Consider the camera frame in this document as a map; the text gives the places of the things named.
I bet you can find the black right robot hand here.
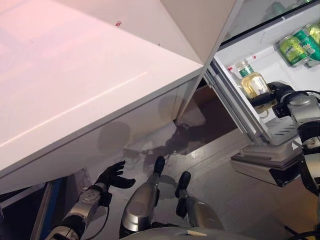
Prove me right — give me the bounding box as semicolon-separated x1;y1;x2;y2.
248;81;295;108

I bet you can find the silver robot leg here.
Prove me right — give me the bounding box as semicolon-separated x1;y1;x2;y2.
119;156;166;239
174;171;226;230

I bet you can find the dark green drink can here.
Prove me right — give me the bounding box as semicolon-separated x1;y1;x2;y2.
292;27;317;57

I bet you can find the stainless steel fridge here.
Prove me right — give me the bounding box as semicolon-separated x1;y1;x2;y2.
159;0;320;126

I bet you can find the lime green drink can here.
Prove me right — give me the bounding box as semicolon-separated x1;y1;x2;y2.
278;33;312;67
306;21;320;48

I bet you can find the silver right robot leg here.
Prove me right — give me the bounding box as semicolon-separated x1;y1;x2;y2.
174;171;226;230

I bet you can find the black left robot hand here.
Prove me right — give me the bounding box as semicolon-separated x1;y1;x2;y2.
96;160;136;190

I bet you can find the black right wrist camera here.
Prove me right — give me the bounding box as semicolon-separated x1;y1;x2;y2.
273;103;293;119

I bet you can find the yellow tea bottle green label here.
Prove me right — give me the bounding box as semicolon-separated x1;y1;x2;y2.
234;59;270;101

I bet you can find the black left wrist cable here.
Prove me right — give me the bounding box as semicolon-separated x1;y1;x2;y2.
98;206;111;227

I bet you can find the silver left robot leg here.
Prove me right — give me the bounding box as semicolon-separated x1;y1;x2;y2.
119;156;166;239

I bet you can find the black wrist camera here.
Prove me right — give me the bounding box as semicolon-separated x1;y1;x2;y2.
273;103;293;119
99;191;114;208

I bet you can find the grey robot torso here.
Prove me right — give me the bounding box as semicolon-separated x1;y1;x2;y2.
119;219;252;240

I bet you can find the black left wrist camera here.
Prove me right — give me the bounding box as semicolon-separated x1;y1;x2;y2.
99;191;114;208

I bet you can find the white counter cabinet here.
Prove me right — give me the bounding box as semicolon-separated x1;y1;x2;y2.
0;0;205;202

